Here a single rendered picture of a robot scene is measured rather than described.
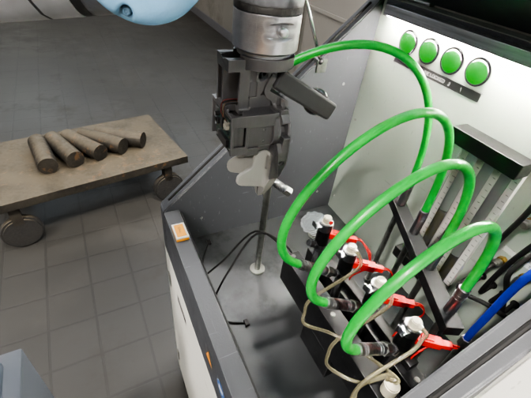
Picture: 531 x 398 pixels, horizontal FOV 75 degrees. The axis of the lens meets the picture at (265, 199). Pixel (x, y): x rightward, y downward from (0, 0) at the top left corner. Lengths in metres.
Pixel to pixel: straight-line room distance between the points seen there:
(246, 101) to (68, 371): 1.57
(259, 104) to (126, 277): 1.70
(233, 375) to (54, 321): 1.42
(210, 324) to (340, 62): 0.66
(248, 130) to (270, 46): 0.10
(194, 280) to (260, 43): 0.53
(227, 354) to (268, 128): 0.42
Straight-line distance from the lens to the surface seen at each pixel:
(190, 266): 0.80
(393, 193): 0.44
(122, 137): 2.35
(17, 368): 0.94
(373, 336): 0.72
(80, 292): 2.05
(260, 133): 0.44
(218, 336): 0.70
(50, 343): 1.93
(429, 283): 0.68
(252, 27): 0.39
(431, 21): 0.82
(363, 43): 0.62
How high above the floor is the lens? 1.56
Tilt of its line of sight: 39 degrees down
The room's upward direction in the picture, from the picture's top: 7 degrees clockwise
